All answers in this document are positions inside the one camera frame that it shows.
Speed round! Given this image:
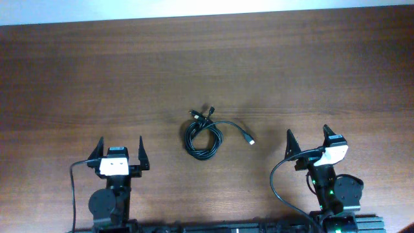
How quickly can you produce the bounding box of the right camera cable black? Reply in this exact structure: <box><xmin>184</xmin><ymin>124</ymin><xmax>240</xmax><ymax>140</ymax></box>
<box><xmin>269</xmin><ymin>149</ymin><xmax>325</xmax><ymax>233</ymax></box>

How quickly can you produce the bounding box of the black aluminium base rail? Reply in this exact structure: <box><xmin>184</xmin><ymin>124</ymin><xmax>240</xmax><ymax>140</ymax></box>
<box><xmin>72</xmin><ymin>215</ymin><xmax>386</xmax><ymax>233</ymax></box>

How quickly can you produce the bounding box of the camera cable black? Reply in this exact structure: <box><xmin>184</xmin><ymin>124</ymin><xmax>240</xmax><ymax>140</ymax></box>
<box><xmin>69</xmin><ymin>159</ymin><xmax>96</xmax><ymax>233</ymax></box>
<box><xmin>269</xmin><ymin>149</ymin><xmax>325</xmax><ymax>233</ymax></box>

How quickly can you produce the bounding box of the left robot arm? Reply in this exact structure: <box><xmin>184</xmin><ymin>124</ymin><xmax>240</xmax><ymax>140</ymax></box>
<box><xmin>87</xmin><ymin>138</ymin><xmax>150</xmax><ymax>233</ymax></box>

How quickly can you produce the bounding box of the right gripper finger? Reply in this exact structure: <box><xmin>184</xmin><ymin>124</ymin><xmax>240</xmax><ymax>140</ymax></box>
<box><xmin>285</xmin><ymin>129</ymin><xmax>301</xmax><ymax>159</ymax></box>
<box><xmin>323</xmin><ymin>124</ymin><xmax>336</xmax><ymax>146</ymax></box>

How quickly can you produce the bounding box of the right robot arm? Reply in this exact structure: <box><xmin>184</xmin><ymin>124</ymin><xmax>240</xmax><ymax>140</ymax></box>
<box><xmin>285</xmin><ymin>125</ymin><xmax>364</xmax><ymax>232</ymax></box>

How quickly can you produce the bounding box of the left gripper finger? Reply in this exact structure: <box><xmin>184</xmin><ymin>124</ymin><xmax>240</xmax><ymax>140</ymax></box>
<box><xmin>88</xmin><ymin>137</ymin><xmax>104</xmax><ymax>160</ymax></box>
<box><xmin>138</xmin><ymin>137</ymin><xmax>150</xmax><ymax>167</ymax></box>

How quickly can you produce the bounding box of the left camera cable black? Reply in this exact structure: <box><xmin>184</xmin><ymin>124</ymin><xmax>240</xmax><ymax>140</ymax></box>
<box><xmin>69</xmin><ymin>159</ymin><xmax>96</xmax><ymax>233</ymax></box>

